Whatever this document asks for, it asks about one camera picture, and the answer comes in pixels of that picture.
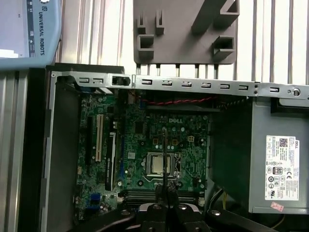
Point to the black case fan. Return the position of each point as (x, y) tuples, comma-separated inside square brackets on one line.
[(181, 108)]

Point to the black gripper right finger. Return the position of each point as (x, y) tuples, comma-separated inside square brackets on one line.
[(186, 218)]

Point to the grey power supply unit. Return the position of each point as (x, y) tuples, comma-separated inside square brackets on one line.
[(258, 120)]

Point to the pale blue teach pendant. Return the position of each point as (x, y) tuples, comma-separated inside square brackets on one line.
[(14, 29)]

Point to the black Nvidia graphics card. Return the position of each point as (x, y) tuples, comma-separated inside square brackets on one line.
[(110, 164)]

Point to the black expansion slot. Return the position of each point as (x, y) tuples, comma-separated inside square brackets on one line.
[(89, 142)]

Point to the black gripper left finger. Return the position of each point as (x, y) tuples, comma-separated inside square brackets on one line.
[(154, 218)]

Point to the white expansion slot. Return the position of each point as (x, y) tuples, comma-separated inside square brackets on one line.
[(99, 137)]

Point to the silver CPU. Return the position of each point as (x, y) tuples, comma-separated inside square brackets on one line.
[(157, 164)]

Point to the black open PC case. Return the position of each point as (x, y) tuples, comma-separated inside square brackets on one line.
[(65, 145)]

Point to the empty black RAM slot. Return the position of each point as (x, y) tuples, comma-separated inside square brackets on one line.
[(188, 192)]

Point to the green Dell motherboard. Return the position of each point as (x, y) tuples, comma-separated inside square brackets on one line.
[(193, 154)]

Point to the blue board connector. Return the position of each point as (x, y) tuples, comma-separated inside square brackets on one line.
[(95, 200)]

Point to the grey plastic parts rack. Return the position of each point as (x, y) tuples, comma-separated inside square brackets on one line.
[(183, 46)]

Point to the metal CPU socket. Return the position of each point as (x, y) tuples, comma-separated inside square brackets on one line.
[(146, 164)]

